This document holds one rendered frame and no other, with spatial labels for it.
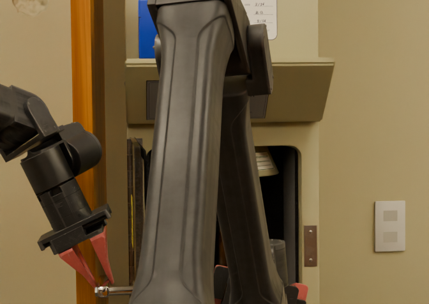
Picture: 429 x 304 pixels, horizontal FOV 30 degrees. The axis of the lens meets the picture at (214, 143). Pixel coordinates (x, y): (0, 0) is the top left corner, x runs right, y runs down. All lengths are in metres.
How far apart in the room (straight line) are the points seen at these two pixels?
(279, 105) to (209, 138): 0.67
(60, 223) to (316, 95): 0.46
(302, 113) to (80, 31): 0.38
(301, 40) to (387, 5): 0.53
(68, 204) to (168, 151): 0.48
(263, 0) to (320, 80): 0.18
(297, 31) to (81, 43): 0.36
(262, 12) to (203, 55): 0.68
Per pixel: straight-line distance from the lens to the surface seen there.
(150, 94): 1.25
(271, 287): 0.93
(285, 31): 1.35
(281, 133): 1.34
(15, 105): 1.07
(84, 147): 1.14
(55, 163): 1.08
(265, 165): 1.38
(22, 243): 1.79
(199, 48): 0.67
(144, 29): 1.22
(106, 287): 1.06
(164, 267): 0.57
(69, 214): 1.08
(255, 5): 1.34
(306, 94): 1.28
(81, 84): 1.23
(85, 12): 1.24
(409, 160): 1.86
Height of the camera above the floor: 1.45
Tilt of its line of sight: 3 degrees down
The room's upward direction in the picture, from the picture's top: 1 degrees counter-clockwise
